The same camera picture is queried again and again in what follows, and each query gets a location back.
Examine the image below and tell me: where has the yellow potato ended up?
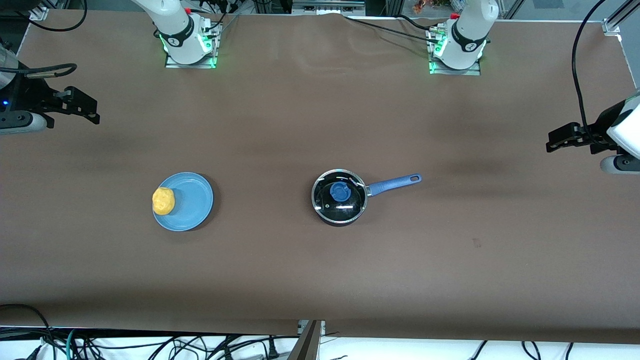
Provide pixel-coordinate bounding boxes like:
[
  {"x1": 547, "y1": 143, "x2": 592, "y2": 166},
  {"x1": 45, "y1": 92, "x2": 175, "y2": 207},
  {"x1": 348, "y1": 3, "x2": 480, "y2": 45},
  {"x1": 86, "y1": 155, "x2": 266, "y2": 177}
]
[{"x1": 151, "y1": 186, "x2": 177, "y2": 216}]

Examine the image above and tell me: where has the glass lid with blue knob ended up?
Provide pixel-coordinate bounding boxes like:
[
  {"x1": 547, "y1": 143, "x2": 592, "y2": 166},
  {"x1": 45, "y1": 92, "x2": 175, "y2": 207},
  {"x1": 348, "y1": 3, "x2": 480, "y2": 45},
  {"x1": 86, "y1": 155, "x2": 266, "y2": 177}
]
[{"x1": 311, "y1": 169, "x2": 369, "y2": 224}]

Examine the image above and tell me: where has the light blue round plate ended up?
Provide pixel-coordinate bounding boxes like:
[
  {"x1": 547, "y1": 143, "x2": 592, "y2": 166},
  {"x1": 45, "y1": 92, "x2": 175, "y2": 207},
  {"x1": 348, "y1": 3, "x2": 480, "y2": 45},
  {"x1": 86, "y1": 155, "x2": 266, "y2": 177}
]
[{"x1": 152, "y1": 172, "x2": 215, "y2": 232}]

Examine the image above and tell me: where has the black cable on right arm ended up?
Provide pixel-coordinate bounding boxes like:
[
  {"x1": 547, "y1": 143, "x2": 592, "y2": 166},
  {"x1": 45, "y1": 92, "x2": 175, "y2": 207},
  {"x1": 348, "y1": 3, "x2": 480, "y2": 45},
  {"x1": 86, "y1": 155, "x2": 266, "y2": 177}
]
[{"x1": 0, "y1": 62, "x2": 79, "y2": 79}]

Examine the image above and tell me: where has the long black hanging cable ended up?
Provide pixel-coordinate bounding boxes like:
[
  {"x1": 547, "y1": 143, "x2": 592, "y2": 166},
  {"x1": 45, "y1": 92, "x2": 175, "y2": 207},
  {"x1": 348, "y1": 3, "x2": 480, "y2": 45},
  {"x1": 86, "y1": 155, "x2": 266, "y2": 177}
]
[{"x1": 571, "y1": 0, "x2": 609, "y2": 147}]

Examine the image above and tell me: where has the black curved cable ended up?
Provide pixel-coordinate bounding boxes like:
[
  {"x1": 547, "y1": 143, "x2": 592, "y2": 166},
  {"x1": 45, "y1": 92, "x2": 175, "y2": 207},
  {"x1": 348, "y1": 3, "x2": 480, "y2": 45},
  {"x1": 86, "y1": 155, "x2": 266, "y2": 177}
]
[{"x1": 29, "y1": 0, "x2": 89, "y2": 33}]

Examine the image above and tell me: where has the aluminium corner bracket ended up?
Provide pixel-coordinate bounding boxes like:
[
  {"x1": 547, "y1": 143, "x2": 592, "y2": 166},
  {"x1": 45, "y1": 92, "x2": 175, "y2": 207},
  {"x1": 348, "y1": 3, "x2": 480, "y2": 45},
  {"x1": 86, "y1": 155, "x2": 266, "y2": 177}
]
[{"x1": 602, "y1": 0, "x2": 640, "y2": 37}]

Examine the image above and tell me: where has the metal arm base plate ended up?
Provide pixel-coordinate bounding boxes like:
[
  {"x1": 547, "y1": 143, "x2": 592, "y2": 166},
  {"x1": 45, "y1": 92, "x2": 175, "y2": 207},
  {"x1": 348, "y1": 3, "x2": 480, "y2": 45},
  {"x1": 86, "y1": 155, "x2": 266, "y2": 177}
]
[
  {"x1": 164, "y1": 19, "x2": 221, "y2": 70},
  {"x1": 426, "y1": 25, "x2": 482, "y2": 76}
]

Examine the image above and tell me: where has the dark pot with blue handle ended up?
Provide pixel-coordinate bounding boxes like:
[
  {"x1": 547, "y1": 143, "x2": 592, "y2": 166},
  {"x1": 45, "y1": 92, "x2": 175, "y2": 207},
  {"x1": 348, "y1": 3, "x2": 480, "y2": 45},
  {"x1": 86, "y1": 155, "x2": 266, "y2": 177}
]
[{"x1": 311, "y1": 168, "x2": 423, "y2": 227}]

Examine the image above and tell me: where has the black looped floor cable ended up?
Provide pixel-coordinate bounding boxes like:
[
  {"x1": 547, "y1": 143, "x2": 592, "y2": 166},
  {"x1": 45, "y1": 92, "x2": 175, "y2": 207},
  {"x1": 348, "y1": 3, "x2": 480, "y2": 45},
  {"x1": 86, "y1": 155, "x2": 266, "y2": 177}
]
[{"x1": 0, "y1": 303, "x2": 57, "y2": 360}]

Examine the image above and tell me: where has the black cable across table edge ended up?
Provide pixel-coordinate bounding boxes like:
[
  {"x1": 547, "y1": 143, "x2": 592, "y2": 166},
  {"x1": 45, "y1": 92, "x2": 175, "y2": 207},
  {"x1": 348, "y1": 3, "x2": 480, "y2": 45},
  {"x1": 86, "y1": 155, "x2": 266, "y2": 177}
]
[{"x1": 343, "y1": 14, "x2": 443, "y2": 45}]

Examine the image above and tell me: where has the grey metal frame rail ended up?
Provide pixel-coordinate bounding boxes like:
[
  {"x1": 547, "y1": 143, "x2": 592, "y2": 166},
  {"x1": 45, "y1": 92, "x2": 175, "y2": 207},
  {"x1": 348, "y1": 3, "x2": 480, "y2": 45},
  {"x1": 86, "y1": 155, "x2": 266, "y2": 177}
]
[{"x1": 292, "y1": 0, "x2": 366, "y2": 16}]

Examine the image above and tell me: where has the aluminium profile post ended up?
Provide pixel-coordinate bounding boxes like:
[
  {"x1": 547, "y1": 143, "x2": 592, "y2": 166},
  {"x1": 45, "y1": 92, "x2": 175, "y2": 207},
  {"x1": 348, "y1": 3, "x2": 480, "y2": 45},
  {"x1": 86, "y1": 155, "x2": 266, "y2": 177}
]
[{"x1": 287, "y1": 320, "x2": 326, "y2": 360}]

